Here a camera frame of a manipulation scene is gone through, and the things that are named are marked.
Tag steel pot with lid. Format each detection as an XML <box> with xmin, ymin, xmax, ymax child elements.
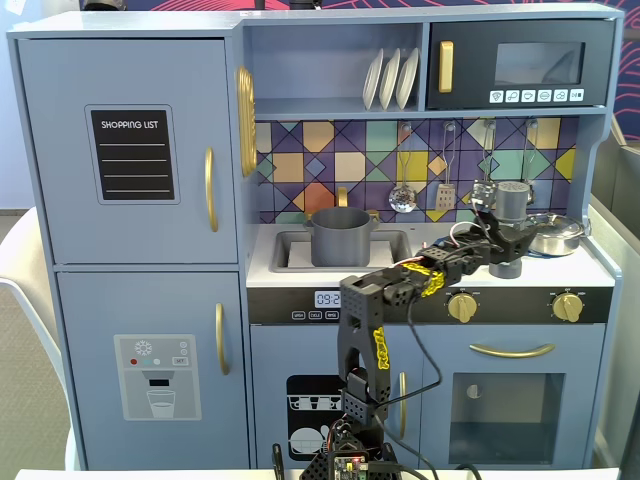
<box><xmin>524</xmin><ymin>211</ymin><xmax>592</xmax><ymax>257</ymax></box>

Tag black microwave door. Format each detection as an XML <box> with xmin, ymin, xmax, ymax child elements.
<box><xmin>428</xmin><ymin>19</ymin><xmax>617</xmax><ymax>111</ymax></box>

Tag blue toy kitchen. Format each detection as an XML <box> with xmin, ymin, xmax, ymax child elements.
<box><xmin>5</xmin><ymin>3</ymin><xmax>626</xmax><ymax>471</ymax></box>

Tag thin black camera cable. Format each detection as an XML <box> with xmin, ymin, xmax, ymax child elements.
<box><xmin>377</xmin><ymin>294</ymin><xmax>444</xmax><ymax>474</ymax></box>

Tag blue oven door with window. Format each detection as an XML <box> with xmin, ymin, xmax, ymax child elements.
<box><xmin>422</xmin><ymin>324</ymin><xmax>607</xmax><ymax>469</ymax></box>

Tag gold toy faucet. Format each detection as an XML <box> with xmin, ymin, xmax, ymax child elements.
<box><xmin>303</xmin><ymin>186</ymin><xmax>382</xmax><ymax>224</ymax></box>

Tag black shopping list board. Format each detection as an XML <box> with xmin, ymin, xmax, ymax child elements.
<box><xmin>83</xmin><ymin>103</ymin><xmax>182</xmax><ymax>205</ymax></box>

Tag blue freezer door with dispenser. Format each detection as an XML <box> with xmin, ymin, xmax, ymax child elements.
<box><xmin>55</xmin><ymin>271</ymin><xmax>251</xmax><ymax>470</ymax></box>

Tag gray plastic pot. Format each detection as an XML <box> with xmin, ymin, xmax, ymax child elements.
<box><xmin>303</xmin><ymin>206</ymin><xmax>379</xmax><ymax>268</ymax></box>

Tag large blue fridge door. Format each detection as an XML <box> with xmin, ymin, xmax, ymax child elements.
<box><xmin>17</xmin><ymin>38</ymin><xmax>240</xmax><ymax>265</ymax></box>

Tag small gripper camera board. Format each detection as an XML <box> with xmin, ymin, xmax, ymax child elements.
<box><xmin>471</xmin><ymin>178</ymin><xmax>497</xmax><ymax>207</ymax></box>

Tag water dispenser sticker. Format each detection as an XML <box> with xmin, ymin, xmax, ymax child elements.
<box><xmin>113</xmin><ymin>333</ymin><xmax>203</xmax><ymax>421</ymax></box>

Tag gold microwave handle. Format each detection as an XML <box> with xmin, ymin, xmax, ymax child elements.
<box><xmin>438</xmin><ymin>40</ymin><xmax>456</xmax><ymax>94</ymax></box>

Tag gold toy wall phone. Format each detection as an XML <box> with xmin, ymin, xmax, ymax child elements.
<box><xmin>235</xmin><ymin>65</ymin><xmax>258</xmax><ymax>178</ymax></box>

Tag gold curved oven handle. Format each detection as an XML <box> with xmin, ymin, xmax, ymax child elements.
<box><xmin>468</xmin><ymin>342</ymin><xmax>556</xmax><ymax>360</ymax></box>

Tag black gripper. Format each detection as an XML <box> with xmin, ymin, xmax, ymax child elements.
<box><xmin>477</xmin><ymin>213</ymin><xmax>540</xmax><ymax>265</ymax></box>

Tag steel hanging utensil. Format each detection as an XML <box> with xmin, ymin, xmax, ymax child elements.
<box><xmin>519</xmin><ymin>119</ymin><xmax>540</xmax><ymax>205</ymax></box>

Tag gold dishwasher handle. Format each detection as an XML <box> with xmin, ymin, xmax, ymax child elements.
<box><xmin>398</xmin><ymin>371</ymin><xmax>409</xmax><ymax>441</ymax></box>

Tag steel skimmer spoon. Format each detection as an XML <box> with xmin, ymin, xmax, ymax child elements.
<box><xmin>388</xmin><ymin>124</ymin><xmax>418</xmax><ymax>215</ymax></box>

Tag short gold freezer handle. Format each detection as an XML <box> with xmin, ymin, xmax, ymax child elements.
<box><xmin>214</xmin><ymin>302</ymin><xmax>231</xmax><ymax>376</ymax></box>

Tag long gold fridge handle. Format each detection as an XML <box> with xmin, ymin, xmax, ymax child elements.
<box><xmin>203</xmin><ymin>146</ymin><xmax>221</xmax><ymax>233</ymax></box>

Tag robot controller board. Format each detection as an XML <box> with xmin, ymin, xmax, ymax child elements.
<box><xmin>332</xmin><ymin>452</ymin><xmax>370</xmax><ymax>477</ymax></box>

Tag steel slotted spatula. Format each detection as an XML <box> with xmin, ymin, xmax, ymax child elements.
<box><xmin>433</xmin><ymin>122</ymin><xmax>458</xmax><ymax>212</ymax></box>

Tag gray salt shaker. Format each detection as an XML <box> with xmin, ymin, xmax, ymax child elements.
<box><xmin>488</xmin><ymin>180</ymin><xmax>531</xmax><ymax>280</ymax></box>

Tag gold stove knob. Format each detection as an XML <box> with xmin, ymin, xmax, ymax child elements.
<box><xmin>551</xmin><ymin>292</ymin><xmax>584</xmax><ymax>324</ymax></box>
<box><xmin>446</xmin><ymin>292</ymin><xmax>478</xmax><ymax>324</ymax></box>

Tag black red robot base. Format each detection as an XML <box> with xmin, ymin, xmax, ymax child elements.
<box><xmin>301</xmin><ymin>419</ymin><xmax>406</xmax><ymax>480</ymax></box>

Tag white chair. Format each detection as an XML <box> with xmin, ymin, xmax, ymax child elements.
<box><xmin>0</xmin><ymin>207</ymin><xmax>84</xmax><ymax>471</ymax></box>

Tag white toy plate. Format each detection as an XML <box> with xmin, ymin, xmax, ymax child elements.
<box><xmin>395</xmin><ymin>47</ymin><xmax>421</xmax><ymax>110</ymax></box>
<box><xmin>378</xmin><ymin>47</ymin><xmax>403</xmax><ymax>111</ymax></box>
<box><xmin>362</xmin><ymin>48</ymin><xmax>386</xmax><ymax>111</ymax></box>

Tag steel ladle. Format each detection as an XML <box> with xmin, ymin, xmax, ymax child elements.
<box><xmin>478</xmin><ymin>119</ymin><xmax>499</xmax><ymax>182</ymax></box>

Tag gray toy sink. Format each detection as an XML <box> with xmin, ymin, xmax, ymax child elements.
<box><xmin>270</xmin><ymin>228</ymin><xmax>417</xmax><ymax>274</ymax></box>

